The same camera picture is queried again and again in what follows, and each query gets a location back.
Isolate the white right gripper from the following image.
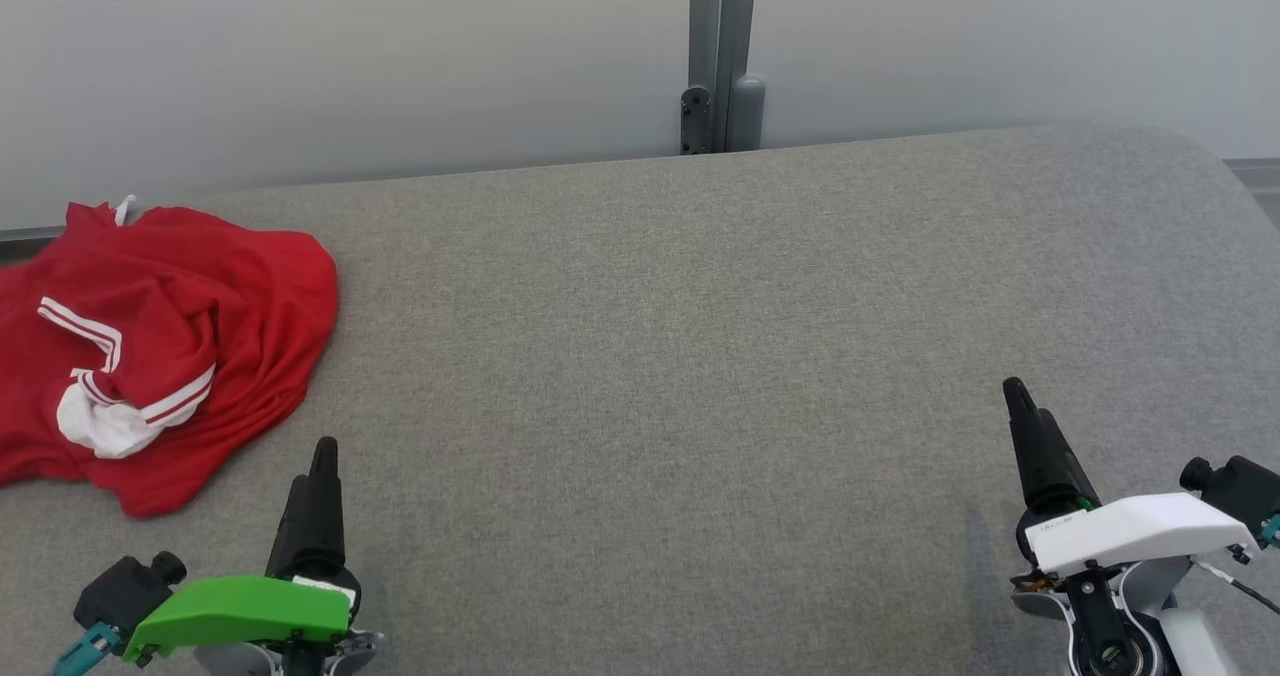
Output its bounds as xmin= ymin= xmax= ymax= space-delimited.
xmin=1002 ymin=376 xmax=1260 ymax=580

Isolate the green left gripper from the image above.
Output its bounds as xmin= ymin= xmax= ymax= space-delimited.
xmin=122 ymin=436 xmax=362 ymax=664

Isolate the red shirt with white stripes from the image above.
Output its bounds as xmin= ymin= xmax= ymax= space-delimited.
xmin=0 ymin=218 xmax=341 ymax=520

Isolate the right teal-plug black cable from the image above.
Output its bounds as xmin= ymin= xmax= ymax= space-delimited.
xmin=1193 ymin=512 xmax=1280 ymax=618

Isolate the teal-plug black cable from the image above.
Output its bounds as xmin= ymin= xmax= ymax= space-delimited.
xmin=1193 ymin=512 xmax=1280 ymax=618
xmin=52 ymin=620 xmax=127 ymax=676

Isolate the left teal-plug black cable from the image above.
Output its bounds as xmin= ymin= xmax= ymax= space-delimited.
xmin=52 ymin=620 xmax=127 ymax=676

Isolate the grey metal partition post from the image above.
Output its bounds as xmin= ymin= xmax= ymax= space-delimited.
xmin=685 ymin=0 xmax=768 ymax=155

